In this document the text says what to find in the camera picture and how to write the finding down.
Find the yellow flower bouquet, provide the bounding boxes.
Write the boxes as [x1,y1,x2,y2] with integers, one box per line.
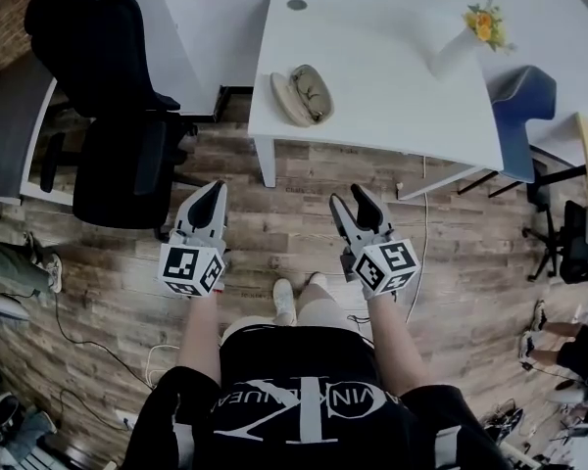
[461,0,518,56]

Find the coiled white cable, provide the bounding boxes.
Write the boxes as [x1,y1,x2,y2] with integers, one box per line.
[143,342,181,391]

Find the white table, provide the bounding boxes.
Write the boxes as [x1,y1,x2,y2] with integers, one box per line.
[247,0,507,201]

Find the grey desk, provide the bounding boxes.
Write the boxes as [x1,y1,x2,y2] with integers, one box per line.
[0,51,61,208]

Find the person's white shoe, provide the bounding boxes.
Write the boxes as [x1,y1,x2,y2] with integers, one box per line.
[271,277,296,326]
[45,254,65,294]

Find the beige glasses case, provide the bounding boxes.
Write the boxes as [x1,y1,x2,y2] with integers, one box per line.
[269,64,335,128]

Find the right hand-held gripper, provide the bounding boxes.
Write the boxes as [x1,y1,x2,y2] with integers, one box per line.
[328,183,420,303]

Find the thin-framed glasses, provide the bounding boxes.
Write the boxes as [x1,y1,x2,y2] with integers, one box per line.
[293,71,327,119]

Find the person's black printed t-shirt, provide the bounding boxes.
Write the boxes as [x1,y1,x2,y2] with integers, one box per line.
[121,322,516,470]

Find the person's left forearm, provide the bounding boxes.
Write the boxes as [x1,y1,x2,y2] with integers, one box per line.
[174,287,225,391]

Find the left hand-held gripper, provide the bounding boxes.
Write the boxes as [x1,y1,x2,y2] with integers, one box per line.
[157,179,230,301]

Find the blue chair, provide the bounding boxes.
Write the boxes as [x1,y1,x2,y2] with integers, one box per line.
[487,64,558,186]

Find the small black swivel chair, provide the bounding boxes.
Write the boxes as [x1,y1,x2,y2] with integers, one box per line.
[520,198,588,286]

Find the white desk panel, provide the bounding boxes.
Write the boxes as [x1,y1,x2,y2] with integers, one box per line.
[151,0,275,118]

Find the black floor cable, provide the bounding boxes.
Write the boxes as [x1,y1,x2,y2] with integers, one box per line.
[52,289,154,433]

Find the black office chair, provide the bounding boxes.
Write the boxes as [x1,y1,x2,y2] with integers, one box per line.
[24,0,200,230]

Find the person's right forearm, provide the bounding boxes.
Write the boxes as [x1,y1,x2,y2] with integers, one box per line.
[366,290,433,394]

